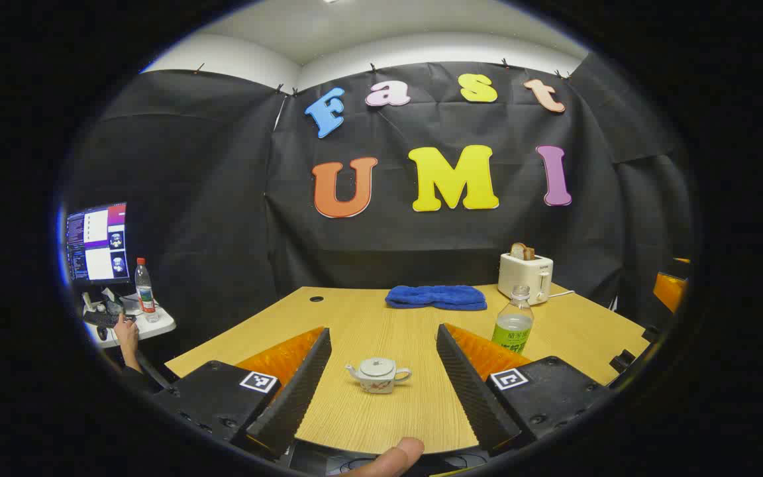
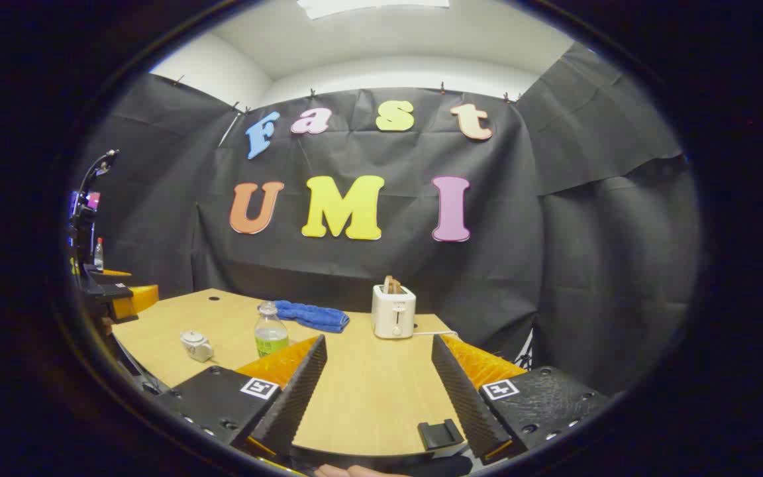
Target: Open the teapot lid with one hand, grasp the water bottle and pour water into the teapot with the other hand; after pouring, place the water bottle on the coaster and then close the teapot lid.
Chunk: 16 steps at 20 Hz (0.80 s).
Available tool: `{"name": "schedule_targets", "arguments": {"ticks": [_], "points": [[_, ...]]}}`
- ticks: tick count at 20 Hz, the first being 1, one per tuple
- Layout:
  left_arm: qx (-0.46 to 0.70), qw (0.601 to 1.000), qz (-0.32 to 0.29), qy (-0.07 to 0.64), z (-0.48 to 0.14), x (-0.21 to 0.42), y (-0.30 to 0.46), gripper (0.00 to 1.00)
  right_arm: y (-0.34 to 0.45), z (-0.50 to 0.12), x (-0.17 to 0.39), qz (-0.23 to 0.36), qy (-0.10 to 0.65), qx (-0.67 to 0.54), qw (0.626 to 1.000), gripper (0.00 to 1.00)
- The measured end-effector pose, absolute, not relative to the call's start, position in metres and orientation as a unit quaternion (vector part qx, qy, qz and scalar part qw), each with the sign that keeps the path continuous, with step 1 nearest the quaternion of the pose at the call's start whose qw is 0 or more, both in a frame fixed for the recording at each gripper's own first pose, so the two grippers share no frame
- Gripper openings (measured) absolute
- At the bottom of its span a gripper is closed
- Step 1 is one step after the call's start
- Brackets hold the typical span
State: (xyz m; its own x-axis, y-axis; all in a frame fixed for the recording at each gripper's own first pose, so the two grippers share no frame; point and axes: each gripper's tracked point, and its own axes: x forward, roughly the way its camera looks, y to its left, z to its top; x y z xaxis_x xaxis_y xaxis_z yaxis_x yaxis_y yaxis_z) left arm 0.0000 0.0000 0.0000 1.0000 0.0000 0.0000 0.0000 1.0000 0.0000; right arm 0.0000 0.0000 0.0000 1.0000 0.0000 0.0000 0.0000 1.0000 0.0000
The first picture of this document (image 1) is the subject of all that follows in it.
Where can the green label water bottle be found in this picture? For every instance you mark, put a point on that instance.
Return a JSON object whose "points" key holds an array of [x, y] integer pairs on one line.
{"points": [[512, 324]]}

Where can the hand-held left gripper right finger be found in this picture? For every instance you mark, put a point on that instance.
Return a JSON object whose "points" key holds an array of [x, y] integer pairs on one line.
{"points": [[471, 391]]}

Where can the black keyboard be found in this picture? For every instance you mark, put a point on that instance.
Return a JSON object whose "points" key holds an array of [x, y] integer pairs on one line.
{"points": [[106, 319]]}

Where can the toast slice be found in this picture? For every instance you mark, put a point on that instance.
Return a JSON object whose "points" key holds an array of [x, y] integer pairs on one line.
{"points": [[522, 252]]}

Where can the black table clamp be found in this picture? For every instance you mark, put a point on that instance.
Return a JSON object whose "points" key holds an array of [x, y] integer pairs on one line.
{"points": [[651, 333], [622, 361]]}

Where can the white floral teacup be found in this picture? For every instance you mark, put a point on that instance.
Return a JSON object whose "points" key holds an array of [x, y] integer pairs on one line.
{"points": [[378, 384]]}

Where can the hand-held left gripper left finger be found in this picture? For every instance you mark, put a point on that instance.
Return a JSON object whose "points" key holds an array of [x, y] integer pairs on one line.
{"points": [[295, 397]]}

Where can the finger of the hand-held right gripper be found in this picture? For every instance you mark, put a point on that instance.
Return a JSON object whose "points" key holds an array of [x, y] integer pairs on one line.
{"points": [[671, 285]]}

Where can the black backdrop cloth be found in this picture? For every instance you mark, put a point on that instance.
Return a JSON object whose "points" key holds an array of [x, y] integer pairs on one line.
{"points": [[222, 199]]}

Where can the computer monitor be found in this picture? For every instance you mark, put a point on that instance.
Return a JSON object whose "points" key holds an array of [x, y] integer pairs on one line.
{"points": [[98, 242]]}

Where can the red cap water bottle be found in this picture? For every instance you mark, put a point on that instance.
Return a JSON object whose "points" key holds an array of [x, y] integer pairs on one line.
{"points": [[146, 291]]}

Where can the white side table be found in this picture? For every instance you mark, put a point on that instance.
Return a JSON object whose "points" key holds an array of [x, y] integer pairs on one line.
{"points": [[156, 324]]}

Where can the black computer mouse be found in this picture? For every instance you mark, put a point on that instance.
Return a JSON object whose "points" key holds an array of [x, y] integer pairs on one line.
{"points": [[102, 333]]}

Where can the white toaster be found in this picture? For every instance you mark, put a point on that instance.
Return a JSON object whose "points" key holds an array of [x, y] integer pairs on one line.
{"points": [[520, 275]]}

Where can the blue towel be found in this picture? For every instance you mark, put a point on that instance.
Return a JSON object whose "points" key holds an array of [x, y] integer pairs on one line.
{"points": [[436, 297]]}

